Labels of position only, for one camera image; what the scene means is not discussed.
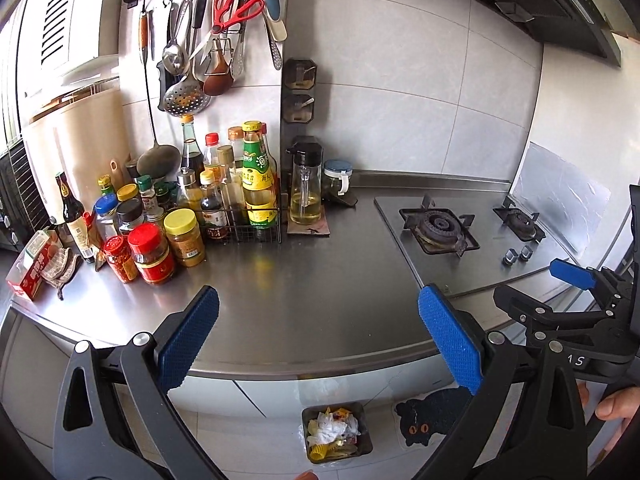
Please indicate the dark wall spice box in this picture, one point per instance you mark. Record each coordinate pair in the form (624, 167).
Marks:
(298, 108)
(299, 75)

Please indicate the crumpled white tissue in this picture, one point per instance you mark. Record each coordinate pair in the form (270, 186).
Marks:
(335, 425)

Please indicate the black lid jar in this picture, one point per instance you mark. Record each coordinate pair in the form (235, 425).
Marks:
(131, 215)

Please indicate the glass oil dispenser black top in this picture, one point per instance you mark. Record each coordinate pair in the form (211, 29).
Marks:
(305, 195)

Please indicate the small black burner grate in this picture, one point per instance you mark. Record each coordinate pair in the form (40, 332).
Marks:
(520, 220)

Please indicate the black slotted turner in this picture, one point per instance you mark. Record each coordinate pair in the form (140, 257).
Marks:
(240, 35)

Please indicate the large yellow oil bottle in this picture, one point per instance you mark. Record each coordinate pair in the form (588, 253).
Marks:
(259, 190)

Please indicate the red scissors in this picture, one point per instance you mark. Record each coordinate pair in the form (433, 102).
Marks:
(225, 7)

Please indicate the orange cap bottle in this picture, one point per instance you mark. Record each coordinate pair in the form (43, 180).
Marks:
(236, 142)

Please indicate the white water heater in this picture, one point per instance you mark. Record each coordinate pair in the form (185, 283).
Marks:
(75, 15)

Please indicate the steel gas stove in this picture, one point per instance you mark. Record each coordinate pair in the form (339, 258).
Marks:
(490, 265)

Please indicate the brown ladle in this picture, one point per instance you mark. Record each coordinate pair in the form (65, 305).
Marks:
(217, 77)

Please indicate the person's right hand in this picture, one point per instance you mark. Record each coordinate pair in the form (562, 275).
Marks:
(617, 405)

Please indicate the beige cutting board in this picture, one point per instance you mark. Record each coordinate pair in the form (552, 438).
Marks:
(85, 135)

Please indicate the large black burner grate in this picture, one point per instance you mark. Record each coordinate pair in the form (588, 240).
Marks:
(440, 227)

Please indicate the foil splash guard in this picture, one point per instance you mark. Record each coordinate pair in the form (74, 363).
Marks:
(560, 195)

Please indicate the dark sauce bottle yellow cap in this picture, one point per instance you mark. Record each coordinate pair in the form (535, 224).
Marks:
(191, 152)

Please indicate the black oven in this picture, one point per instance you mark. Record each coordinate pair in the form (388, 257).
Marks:
(17, 195)

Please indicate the red cardboard carton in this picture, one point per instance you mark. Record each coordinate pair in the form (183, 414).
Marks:
(32, 270)

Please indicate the bright yellow wrapper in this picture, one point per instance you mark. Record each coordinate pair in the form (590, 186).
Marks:
(325, 454)

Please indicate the green cap spice bottle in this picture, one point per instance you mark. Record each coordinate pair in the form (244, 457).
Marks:
(146, 195)

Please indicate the tall clear bottle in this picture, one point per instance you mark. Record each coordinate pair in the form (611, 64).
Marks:
(231, 185)

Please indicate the blue cap bottle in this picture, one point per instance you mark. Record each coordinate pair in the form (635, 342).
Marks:
(106, 217)

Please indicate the dark plastic bin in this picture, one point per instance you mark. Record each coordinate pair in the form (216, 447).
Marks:
(365, 437)

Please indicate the small dark bottle yellow cap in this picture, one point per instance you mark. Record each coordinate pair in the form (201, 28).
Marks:
(214, 215)

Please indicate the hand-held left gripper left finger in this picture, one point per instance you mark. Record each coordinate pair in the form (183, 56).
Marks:
(190, 340)

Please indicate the glass cruet steel top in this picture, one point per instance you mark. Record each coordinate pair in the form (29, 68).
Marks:
(187, 192)

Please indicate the small red lid jar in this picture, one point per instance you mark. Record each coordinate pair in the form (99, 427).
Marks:
(120, 260)

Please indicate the small yellow lid jar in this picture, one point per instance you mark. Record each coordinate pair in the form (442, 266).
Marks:
(127, 192)

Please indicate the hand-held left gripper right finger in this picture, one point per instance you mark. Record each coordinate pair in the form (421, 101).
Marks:
(450, 340)

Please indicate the brown coaster mat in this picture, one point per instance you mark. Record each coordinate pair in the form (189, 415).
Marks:
(310, 230)

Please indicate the red cap bottle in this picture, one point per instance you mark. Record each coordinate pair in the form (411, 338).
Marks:
(212, 152)

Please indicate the checked cloth pot holder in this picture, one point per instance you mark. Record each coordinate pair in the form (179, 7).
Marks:
(60, 267)

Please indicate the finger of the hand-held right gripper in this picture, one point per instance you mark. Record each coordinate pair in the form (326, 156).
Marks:
(550, 319)
(572, 272)

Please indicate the glass jar blue lid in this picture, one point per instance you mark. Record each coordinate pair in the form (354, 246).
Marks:
(336, 180)

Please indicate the stove knob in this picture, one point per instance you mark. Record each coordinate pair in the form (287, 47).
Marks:
(526, 253)
(510, 257)

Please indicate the large red lid jar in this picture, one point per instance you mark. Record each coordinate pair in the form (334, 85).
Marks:
(150, 255)

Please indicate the black cat mat orange eyes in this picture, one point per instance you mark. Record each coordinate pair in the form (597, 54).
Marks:
(425, 410)

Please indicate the dark soy sauce bottle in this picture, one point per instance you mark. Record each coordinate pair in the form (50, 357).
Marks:
(72, 215)

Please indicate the grey base cabinet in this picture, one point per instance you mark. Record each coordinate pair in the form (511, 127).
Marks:
(270, 400)

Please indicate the steel slotted spoon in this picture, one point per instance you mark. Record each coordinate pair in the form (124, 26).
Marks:
(275, 55)

